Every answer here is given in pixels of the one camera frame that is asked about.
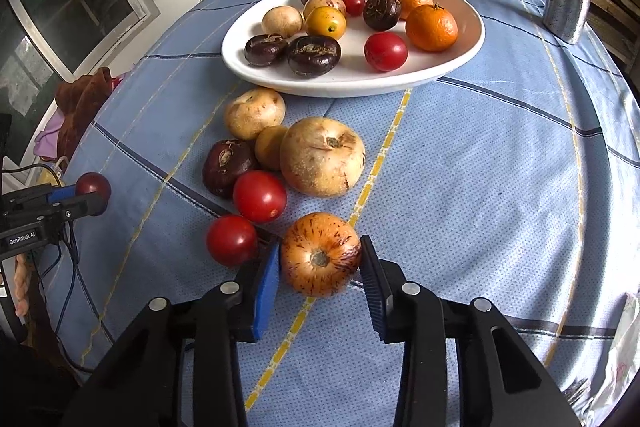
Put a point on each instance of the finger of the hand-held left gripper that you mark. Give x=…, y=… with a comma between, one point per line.
x=62, y=193
x=82, y=207

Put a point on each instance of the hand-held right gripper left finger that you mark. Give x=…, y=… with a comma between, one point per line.
x=267, y=292

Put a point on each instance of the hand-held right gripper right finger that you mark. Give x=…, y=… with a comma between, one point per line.
x=372, y=292

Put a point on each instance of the dark red round fruit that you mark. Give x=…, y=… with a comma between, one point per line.
x=93, y=188

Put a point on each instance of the striped tan round fruit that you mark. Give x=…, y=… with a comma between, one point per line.
x=320, y=262

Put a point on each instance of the white plate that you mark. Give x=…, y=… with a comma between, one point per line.
x=350, y=79

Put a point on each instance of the dark water chestnut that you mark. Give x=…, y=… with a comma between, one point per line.
x=381, y=11
x=265, y=49
x=313, y=55
x=227, y=167

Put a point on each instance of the person's left hand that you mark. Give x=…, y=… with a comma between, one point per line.
x=22, y=287

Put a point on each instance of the purple cloth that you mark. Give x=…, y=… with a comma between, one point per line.
x=49, y=137

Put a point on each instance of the red-brown cloth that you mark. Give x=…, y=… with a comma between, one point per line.
x=85, y=107

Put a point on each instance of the yellow-brown round fruit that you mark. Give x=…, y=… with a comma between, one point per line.
x=269, y=148

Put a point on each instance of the large tan round fruit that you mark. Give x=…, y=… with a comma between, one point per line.
x=321, y=157

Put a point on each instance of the blue checked tablecloth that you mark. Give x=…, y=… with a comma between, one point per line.
x=475, y=182

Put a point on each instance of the silver foil bag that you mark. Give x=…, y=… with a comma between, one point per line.
x=615, y=367

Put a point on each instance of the small tan round fruit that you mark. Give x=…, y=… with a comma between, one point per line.
x=281, y=21
x=324, y=2

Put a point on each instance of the yellow-orange round fruit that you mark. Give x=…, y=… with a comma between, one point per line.
x=325, y=23

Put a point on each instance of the small red cherry tomato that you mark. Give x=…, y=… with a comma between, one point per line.
x=353, y=4

